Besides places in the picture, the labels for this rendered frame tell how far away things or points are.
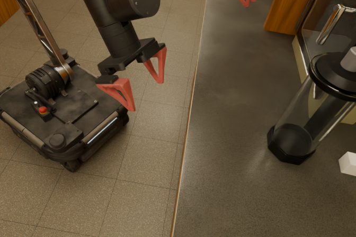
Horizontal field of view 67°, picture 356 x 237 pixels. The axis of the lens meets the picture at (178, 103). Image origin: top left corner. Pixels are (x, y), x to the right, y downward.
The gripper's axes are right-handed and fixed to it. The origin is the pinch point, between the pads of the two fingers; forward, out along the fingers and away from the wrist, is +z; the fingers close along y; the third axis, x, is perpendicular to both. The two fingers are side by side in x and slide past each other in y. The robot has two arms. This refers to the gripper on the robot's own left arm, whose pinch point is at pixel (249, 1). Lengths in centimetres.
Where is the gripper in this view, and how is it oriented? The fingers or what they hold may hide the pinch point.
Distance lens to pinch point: 90.2
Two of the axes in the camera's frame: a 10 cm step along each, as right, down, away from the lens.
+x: -7.1, -1.3, 6.9
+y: 6.2, -5.7, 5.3
